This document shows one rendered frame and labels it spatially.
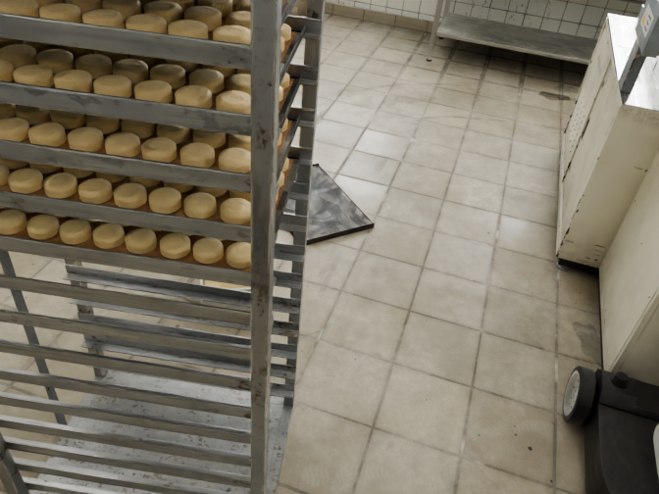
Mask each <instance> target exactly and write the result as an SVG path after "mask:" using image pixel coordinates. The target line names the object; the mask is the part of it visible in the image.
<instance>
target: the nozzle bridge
mask: <svg viewBox="0 0 659 494"><path fill-rule="evenodd" d="M635 33H636V40H635V42H634V46H633V48H632V51H631V53H630V55H629V57H628V59H627V62H626V64H625V67H624V69H623V71H622V74H621V76H620V79H619V81H618V82H619V88H620V92H621V93H625V94H631V93H632V91H633V88H634V85H635V82H636V80H637V78H638V75H639V73H640V71H641V69H642V66H643V64H644V62H645V59H646V57H651V58H656V57H657V56H659V0H646V2H645V5H644V7H643V10H642V12H641V15H640V17H639V19H638V22H637V24H636V27H635Z"/></svg>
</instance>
